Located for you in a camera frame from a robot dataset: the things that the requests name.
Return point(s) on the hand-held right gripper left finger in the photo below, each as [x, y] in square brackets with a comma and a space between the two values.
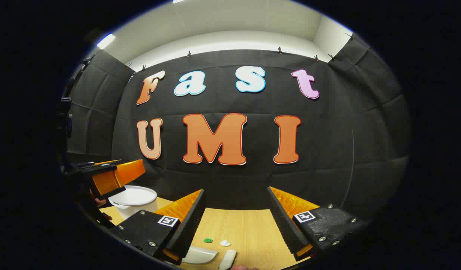
[189, 228]

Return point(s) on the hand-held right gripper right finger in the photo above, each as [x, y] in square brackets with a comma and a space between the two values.
[284, 225]

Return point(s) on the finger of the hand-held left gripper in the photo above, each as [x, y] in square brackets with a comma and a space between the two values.
[104, 182]
[131, 171]

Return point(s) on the white ribbed garbage bin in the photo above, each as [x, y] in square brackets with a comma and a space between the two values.
[136, 198]

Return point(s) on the grey dustpan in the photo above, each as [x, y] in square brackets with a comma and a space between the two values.
[202, 255]

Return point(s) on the white paper ball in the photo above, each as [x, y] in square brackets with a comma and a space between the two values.
[225, 243]

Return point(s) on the small grey broom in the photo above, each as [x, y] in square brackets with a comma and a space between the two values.
[227, 258]

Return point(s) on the wooden desktop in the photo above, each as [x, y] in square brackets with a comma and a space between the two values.
[245, 228]

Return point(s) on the black equipment stand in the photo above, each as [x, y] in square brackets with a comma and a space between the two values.
[66, 100]

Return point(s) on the row of backdrop clips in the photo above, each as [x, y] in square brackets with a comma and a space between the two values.
[280, 50]

